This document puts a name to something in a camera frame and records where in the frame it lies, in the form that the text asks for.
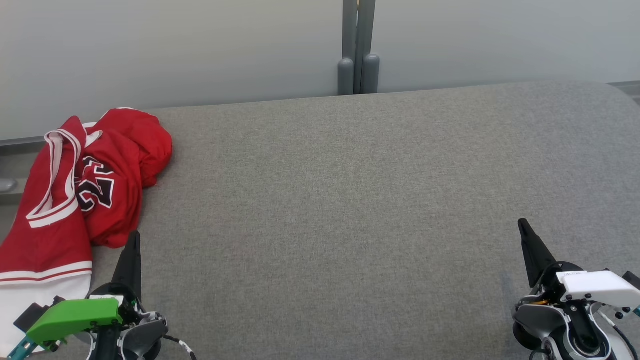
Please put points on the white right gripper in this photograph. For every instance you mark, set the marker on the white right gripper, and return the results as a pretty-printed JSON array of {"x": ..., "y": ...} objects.
[{"x": 595, "y": 285}]

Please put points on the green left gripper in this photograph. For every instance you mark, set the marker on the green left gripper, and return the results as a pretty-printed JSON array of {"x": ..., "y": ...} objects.
[{"x": 75, "y": 315}]

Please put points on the red and white sports shirt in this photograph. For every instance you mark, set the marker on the red and white sports shirt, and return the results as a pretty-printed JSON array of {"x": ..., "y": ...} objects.
[
  {"x": 50, "y": 240},
  {"x": 145, "y": 140}
]

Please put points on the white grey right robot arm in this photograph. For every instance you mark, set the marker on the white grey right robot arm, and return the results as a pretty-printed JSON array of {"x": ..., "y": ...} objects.
[{"x": 537, "y": 320}]

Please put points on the grey round partition foot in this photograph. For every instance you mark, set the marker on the grey round partition foot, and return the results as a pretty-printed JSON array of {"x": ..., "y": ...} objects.
[{"x": 6, "y": 185}]

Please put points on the grey fabric sofa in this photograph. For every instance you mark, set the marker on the grey fabric sofa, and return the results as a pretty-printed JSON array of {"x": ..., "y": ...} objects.
[{"x": 325, "y": 200}]

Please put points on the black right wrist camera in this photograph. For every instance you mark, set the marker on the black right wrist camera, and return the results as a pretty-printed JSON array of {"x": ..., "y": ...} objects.
[{"x": 634, "y": 280}]

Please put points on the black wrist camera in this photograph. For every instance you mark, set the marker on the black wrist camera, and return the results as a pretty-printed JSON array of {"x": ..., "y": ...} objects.
[
  {"x": 30, "y": 315},
  {"x": 634, "y": 280}
]

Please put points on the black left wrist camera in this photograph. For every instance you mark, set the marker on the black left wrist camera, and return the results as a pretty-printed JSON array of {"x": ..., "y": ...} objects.
[{"x": 30, "y": 315}]

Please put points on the grey wall base rail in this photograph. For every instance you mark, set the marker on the grey wall base rail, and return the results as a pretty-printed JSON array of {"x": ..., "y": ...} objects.
[
  {"x": 627, "y": 90},
  {"x": 20, "y": 142}
]

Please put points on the grey partition post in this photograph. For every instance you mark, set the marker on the grey partition post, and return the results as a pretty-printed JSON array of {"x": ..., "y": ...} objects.
[{"x": 365, "y": 30}]

